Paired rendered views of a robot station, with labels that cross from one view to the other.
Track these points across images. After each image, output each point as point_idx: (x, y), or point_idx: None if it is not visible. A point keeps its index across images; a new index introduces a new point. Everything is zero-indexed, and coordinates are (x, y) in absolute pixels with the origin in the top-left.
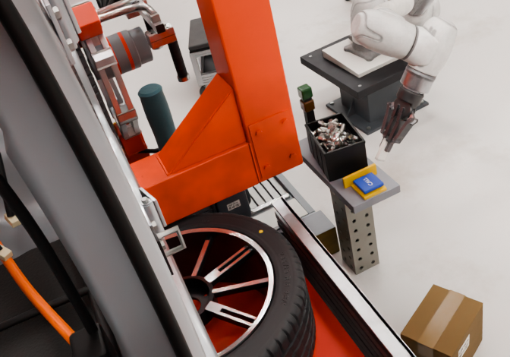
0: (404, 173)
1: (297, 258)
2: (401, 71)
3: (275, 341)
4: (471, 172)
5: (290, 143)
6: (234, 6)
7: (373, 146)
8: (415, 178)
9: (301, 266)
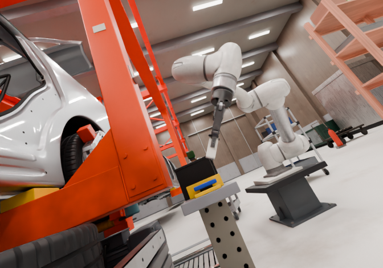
0: (322, 246)
1: (44, 239)
2: (294, 174)
3: None
4: None
5: (151, 166)
6: (109, 81)
7: (296, 232)
8: (333, 249)
9: (34, 248)
